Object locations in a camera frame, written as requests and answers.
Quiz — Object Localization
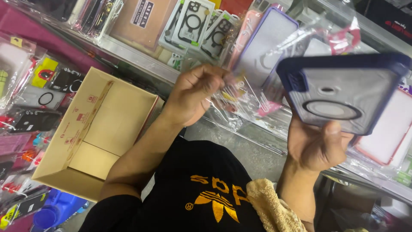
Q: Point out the person's right hand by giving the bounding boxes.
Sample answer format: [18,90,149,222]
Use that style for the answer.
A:
[286,111,355,173]

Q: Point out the person's left hand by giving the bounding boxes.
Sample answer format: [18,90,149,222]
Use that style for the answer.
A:
[164,63,233,128]

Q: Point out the crinkled clear plastic bag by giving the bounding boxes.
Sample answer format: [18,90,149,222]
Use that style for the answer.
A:
[206,68,292,132]

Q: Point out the blue-rimmed translucent phone case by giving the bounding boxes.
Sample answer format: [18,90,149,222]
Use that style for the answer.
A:
[276,53,412,136]

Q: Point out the small green white packet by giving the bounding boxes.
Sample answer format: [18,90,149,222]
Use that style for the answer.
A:
[167,53,185,71]

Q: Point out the white packaged clear phone case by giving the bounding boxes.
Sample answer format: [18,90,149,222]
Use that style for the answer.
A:
[199,11,241,62]
[159,0,190,56]
[171,0,215,51]

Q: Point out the pink phone case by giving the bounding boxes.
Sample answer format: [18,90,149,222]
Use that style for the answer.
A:
[228,10,263,70]

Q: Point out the purple-rimmed translucent phone case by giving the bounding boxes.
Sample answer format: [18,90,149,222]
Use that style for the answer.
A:
[232,6,299,87]

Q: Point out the red packet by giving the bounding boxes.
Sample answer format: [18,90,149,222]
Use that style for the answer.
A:
[219,0,255,17]

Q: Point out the glass display counter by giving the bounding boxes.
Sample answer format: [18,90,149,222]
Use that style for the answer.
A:
[42,0,412,207]

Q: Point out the flat brown labelled carton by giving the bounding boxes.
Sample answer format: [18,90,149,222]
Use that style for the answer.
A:
[109,0,179,54]

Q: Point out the black t-shirt orange print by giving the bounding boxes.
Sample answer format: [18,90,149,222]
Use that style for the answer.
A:
[79,135,284,232]

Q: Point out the clear packaging bag red header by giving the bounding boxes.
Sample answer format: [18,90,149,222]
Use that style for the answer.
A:
[274,15,362,62]

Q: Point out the open brown cardboard box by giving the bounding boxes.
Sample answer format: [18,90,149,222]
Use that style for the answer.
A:
[31,66,165,203]

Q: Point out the yellow terry towel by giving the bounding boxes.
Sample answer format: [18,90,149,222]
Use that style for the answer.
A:
[246,178,308,232]

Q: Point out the row of bagged phone cases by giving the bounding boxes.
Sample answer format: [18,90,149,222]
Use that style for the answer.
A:
[32,0,125,44]

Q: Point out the red-rimmed translucent phone case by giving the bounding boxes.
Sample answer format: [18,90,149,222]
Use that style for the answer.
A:
[353,86,412,166]

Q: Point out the heap of packaged phone cases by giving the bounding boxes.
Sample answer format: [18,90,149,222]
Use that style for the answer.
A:
[0,32,86,231]

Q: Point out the black box red print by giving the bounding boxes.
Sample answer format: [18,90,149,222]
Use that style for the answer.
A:
[354,0,412,46]

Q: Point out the heap of plastic-wrapped clutter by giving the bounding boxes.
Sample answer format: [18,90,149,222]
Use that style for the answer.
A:
[316,179,412,232]

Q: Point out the magenta cloth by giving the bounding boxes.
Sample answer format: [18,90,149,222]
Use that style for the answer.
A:
[0,0,108,74]

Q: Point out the blue plastic container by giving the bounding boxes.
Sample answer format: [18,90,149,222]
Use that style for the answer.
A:
[32,188,89,230]

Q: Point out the green packaged items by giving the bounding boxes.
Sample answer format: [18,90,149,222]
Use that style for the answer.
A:
[395,157,412,187]

